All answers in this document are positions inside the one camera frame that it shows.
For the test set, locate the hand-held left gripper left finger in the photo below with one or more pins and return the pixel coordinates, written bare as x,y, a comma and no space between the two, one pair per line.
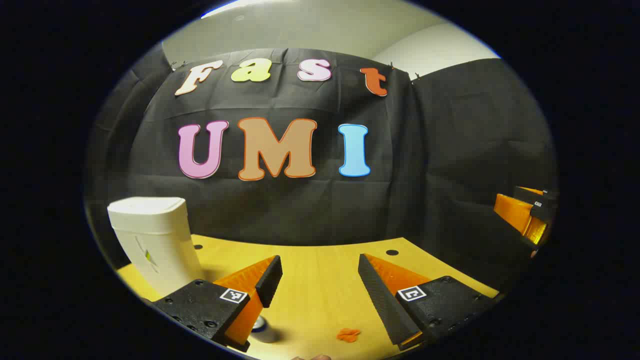
270,280

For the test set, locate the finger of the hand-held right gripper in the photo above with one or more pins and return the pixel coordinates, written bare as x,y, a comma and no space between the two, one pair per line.
536,227
512,212

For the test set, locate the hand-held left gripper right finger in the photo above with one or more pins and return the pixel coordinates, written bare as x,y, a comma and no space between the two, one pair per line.
380,295

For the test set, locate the blue silver pop can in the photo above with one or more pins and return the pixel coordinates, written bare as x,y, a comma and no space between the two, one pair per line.
263,329

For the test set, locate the orange paper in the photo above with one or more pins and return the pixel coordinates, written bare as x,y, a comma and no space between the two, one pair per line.
348,335

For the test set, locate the white desktop garbage bin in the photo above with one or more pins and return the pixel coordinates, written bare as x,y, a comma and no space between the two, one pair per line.
152,240

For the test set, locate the black backdrop cloth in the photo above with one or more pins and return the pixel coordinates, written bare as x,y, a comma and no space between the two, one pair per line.
450,165

